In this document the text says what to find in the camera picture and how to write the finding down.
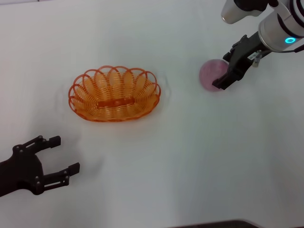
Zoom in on pink peach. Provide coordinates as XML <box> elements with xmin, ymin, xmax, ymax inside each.
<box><xmin>199</xmin><ymin>59</ymin><xmax>230</xmax><ymax>92</ymax></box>

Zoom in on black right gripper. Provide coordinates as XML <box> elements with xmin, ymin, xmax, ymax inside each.
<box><xmin>211</xmin><ymin>32</ymin><xmax>269</xmax><ymax>91</ymax></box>

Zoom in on dark curved base edge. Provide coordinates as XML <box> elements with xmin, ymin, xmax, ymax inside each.
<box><xmin>166</xmin><ymin>219</ymin><xmax>262</xmax><ymax>228</ymax></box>

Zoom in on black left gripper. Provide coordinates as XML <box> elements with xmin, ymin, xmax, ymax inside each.
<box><xmin>0</xmin><ymin>135</ymin><xmax>81</xmax><ymax>198</ymax></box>

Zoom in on orange woven plastic basket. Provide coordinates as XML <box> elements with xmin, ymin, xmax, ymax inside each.
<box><xmin>68</xmin><ymin>66</ymin><xmax>162</xmax><ymax>123</ymax></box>

